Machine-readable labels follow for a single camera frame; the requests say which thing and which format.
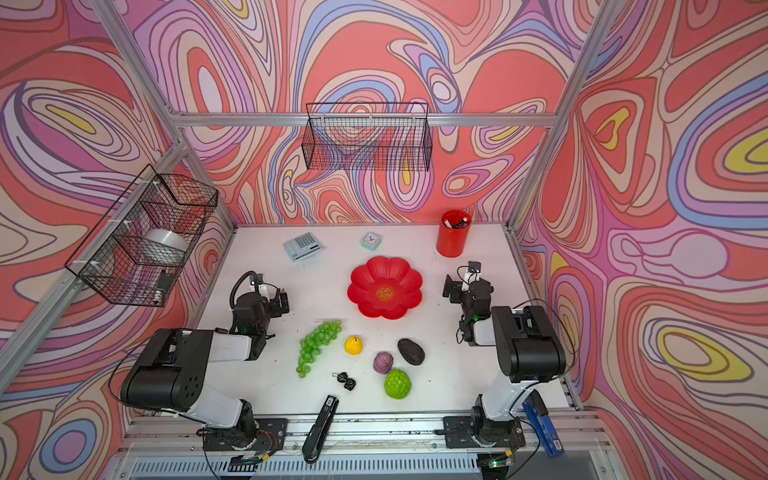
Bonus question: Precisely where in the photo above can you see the green fake grape bunch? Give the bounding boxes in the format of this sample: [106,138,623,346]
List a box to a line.
[295,320,342,378]

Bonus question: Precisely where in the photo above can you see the dark fake avocado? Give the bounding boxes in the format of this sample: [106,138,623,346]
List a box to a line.
[397,338,426,366]

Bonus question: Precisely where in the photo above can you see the yellow fake pear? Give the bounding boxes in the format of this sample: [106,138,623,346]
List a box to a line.
[344,336,364,356]

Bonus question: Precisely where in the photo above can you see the purple fake fig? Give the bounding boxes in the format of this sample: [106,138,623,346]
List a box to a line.
[373,351,394,375]

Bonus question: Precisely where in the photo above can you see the green fake custard apple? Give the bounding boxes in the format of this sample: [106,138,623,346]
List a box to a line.
[384,369,412,400]

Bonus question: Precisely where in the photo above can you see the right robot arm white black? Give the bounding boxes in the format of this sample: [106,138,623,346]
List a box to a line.
[437,261,566,449]

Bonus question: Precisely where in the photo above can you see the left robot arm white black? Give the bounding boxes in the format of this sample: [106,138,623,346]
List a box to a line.
[118,271,290,451]

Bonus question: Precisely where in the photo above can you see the red flower-shaped fruit bowl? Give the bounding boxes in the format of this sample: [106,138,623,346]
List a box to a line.
[347,256,423,321]

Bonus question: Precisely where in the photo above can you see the grey calculator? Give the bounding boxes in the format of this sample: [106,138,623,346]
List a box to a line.
[283,232,323,262]

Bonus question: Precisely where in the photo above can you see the red cylindrical pen cup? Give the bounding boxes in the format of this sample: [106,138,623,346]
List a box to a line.
[436,210,472,258]

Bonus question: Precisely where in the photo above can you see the black marker in cup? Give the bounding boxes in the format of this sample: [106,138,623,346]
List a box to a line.
[450,219,469,230]

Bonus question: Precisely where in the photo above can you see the small teal alarm clock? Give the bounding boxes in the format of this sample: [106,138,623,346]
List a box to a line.
[360,232,382,251]

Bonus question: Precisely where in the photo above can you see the small black key fob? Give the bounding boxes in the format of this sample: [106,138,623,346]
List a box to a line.
[332,372,356,391]

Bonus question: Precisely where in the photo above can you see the white tape roll in basket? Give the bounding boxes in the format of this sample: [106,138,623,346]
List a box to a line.
[140,228,189,266]

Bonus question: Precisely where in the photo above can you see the black stapler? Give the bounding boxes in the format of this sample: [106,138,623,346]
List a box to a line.
[301,395,339,465]

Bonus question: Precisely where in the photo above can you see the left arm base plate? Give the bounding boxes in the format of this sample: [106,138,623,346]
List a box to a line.
[198,417,288,454]

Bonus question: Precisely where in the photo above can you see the blue box at rail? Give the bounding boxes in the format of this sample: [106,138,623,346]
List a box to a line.
[523,390,565,458]

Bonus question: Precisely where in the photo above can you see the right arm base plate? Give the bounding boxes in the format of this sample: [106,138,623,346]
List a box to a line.
[440,415,526,451]

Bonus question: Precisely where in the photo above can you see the black wire basket left wall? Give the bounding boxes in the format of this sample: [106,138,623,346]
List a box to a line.
[65,166,219,308]

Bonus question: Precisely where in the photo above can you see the black wire basket wall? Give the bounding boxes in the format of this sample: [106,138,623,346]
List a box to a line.
[301,100,433,172]
[65,166,219,308]

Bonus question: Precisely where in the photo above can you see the black wire basket back wall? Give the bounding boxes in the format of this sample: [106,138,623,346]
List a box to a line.
[301,100,433,172]

